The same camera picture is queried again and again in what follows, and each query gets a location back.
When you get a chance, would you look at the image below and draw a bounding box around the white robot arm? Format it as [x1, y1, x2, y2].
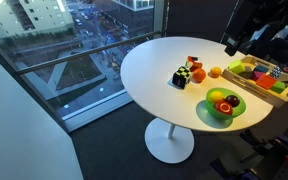
[225, 0, 288, 56]

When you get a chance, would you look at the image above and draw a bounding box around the green plastic bowl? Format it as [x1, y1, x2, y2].
[205, 87, 246, 120]

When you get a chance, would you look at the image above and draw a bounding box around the black green checkered cube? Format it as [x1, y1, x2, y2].
[172, 66, 192, 89]

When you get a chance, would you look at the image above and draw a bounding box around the red white patterned cube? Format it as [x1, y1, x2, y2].
[185, 56, 203, 72]

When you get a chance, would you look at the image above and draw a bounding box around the large orange fruit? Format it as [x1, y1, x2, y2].
[192, 68, 206, 83]

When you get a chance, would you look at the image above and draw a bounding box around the yellow lemon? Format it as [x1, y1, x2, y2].
[208, 91, 224, 103]

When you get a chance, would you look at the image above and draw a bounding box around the red apple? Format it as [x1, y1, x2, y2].
[214, 101, 233, 115]

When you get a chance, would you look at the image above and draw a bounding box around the dark purple plum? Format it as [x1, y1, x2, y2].
[225, 95, 240, 107]

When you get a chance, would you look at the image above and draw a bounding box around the lime green cube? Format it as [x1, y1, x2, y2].
[229, 60, 245, 74]

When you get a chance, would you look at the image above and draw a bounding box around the magenta cube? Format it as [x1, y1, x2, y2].
[250, 71, 264, 81]

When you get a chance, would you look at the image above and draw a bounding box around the window railing bar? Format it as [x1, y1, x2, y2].
[16, 31, 161, 75]

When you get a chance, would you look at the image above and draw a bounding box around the blue cube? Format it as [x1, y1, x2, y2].
[253, 65, 269, 73]

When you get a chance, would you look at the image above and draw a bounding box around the orange cube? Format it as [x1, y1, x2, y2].
[256, 74, 277, 90]

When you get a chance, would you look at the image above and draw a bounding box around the wooden tray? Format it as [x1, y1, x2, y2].
[222, 55, 288, 108]

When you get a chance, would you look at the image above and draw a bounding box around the black white patterned cube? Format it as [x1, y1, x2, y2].
[270, 66, 282, 78]

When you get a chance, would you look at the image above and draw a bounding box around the grey cube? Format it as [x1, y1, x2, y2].
[277, 73, 288, 82]

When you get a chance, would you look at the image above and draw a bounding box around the white round table pedestal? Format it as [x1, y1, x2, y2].
[145, 118, 194, 164]

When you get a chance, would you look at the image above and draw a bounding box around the black clamp with orange handle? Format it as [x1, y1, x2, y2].
[240, 129, 288, 163]

